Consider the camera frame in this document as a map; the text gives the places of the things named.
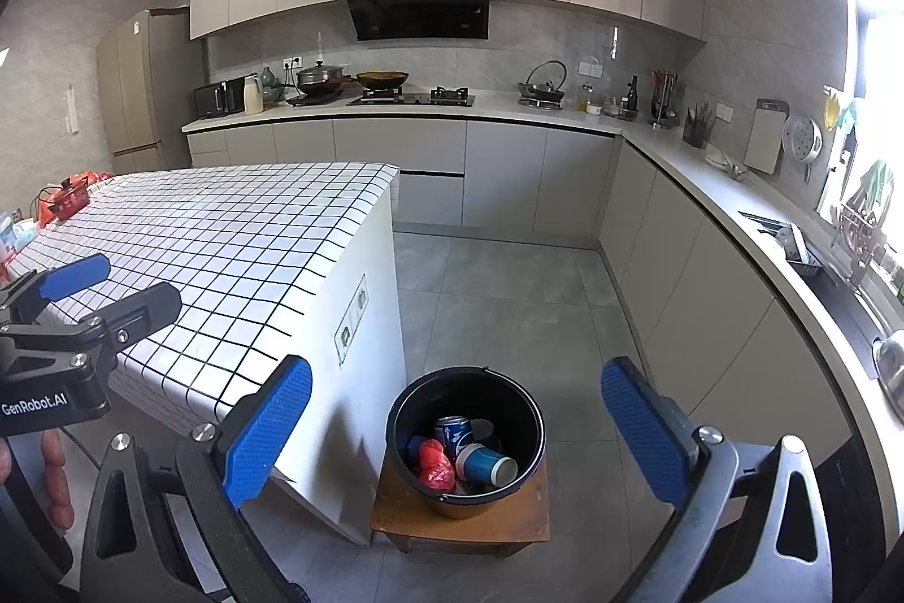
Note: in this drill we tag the blue red soda can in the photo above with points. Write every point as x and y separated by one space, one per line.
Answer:
452 433

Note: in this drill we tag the black bucket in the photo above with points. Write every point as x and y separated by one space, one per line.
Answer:
466 504

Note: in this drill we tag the kitchen sink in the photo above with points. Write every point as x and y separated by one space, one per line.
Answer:
847 306

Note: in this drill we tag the utensil holder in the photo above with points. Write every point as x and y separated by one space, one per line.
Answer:
664 98

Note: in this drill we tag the dark glass bottle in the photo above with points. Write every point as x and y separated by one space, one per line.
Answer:
633 98

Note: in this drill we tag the person's left hand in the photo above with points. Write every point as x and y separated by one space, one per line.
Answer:
56 476

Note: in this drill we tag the blue cloth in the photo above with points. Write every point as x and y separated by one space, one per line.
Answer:
417 445

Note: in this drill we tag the island socket panel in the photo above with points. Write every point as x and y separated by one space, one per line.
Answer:
351 320

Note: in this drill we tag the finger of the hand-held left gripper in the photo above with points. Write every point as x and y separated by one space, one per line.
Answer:
74 278
141 310

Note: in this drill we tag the red plastic bag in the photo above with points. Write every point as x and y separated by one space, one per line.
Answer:
434 463

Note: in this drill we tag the white thermos jug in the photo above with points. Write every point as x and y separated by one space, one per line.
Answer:
253 94

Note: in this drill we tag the beige refrigerator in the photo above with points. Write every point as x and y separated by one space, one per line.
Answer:
134 80

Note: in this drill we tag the black knife holder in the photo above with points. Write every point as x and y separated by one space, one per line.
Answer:
696 130

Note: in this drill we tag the blue paper cup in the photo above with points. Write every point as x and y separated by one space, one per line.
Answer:
484 463

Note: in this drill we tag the black microwave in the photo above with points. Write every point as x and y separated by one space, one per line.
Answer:
219 98

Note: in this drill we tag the orange plastic bag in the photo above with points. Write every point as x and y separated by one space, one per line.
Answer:
93 179

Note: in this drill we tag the yellow green hanging cloth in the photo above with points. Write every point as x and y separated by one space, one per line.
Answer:
840 108

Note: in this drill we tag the black wok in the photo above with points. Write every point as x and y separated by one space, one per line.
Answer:
381 78

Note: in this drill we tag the dark kettle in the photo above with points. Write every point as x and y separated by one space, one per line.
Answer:
544 89

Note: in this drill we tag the white cutting board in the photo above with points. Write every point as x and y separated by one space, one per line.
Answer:
766 137

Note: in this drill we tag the grey base cabinets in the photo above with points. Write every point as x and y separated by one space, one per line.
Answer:
508 172

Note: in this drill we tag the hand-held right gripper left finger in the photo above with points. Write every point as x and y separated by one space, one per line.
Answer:
268 433

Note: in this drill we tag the green vase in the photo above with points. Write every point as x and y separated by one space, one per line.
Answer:
267 77

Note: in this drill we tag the black gas stove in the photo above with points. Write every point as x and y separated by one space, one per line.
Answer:
417 98

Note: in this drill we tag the pale tissue pack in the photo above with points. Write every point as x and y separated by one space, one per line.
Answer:
28 231

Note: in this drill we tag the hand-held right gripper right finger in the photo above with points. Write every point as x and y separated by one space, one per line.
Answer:
643 433

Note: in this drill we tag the blue white packet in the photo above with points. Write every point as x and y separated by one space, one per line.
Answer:
8 226

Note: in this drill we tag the dark pot with lid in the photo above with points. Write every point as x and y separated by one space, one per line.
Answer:
319 77

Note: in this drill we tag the black range hood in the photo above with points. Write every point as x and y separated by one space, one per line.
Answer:
417 6

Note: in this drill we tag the white grid tablecloth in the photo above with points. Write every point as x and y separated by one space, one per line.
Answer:
212 250

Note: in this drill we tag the white round strainer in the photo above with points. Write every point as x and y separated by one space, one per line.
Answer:
803 137

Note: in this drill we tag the wooden stool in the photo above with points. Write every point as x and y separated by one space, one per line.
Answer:
395 522

